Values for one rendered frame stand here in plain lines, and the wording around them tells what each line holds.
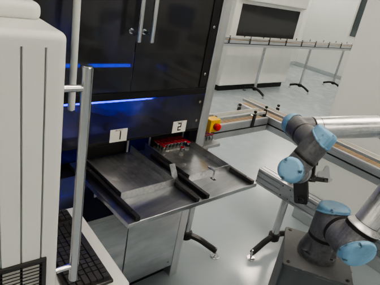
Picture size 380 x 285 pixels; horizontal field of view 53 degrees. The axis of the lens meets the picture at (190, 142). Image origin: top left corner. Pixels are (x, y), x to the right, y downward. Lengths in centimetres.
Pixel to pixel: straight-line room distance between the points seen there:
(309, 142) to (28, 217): 77
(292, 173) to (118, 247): 116
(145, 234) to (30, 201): 124
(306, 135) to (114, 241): 118
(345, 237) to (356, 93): 170
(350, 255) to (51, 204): 95
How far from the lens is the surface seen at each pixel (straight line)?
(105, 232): 193
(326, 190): 319
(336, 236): 144
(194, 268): 258
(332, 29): 1053
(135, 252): 215
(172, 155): 188
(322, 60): 1062
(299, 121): 125
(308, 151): 115
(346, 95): 300
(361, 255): 143
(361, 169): 233
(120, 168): 169
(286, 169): 114
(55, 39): 80
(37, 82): 82
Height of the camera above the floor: 169
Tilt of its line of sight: 23 degrees down
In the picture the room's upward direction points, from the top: 11 degrees clockwise
